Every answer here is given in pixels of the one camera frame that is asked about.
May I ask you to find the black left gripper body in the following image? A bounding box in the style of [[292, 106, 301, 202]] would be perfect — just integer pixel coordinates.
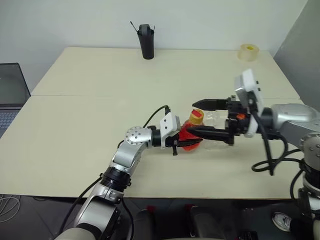
[[165, 133, 181, 156]]

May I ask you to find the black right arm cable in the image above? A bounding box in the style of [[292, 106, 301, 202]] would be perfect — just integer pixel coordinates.
[[250, 99, 305, 201]]

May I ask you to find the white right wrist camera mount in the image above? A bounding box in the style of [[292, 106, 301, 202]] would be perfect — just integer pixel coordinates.
[[233, 68, 266, 139]]

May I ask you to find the plastic bottle with red drink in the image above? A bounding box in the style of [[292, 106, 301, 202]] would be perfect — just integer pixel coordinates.
[[179, 109, 206, 153]]

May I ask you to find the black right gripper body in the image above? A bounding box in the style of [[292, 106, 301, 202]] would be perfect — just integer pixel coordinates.
[[224, 94, 253, 137]]

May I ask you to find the clear wine glass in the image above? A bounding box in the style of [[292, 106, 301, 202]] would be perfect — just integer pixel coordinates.
[[199, 109, 232, 151]]

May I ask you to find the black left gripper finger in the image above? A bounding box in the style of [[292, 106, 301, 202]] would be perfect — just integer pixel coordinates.
[[176, 139, 202, 151]]

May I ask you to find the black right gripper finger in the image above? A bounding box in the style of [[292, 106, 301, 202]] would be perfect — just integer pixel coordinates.
[[191, 98, 230, 111], [186, 126, 235, 146]]

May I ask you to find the white grey shoe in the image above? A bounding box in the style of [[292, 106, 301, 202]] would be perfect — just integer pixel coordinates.
[[271, 211, 294, 233]]

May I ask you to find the thin white cable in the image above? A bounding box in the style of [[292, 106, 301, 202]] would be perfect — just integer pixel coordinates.
[[0, 193, 21, 226]]

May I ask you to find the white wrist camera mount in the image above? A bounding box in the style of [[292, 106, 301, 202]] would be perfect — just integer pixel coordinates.
[[233, 68, 266, 139], [159, 112, 181, 150]]

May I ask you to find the tall black cup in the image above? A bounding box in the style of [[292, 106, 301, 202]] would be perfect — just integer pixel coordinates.
[[136, 23, 156, 60]]

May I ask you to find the translucent tape roll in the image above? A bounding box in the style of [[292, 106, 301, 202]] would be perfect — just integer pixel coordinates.
[[236, 43, 260, 63]]

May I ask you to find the dark rounded shape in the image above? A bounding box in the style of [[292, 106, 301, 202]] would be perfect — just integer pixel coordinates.
[[184, 203, 242, 240]]

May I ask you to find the beige robot torso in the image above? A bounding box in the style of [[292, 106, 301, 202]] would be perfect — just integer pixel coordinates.
[[56, 223, 102, 240]]

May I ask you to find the dark grey laptop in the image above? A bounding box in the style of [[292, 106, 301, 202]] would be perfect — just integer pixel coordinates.
[[0, 62, 32, 138]]

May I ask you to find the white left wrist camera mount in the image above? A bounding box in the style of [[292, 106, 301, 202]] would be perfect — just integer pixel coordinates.
[[159, 112, 181, 150]]

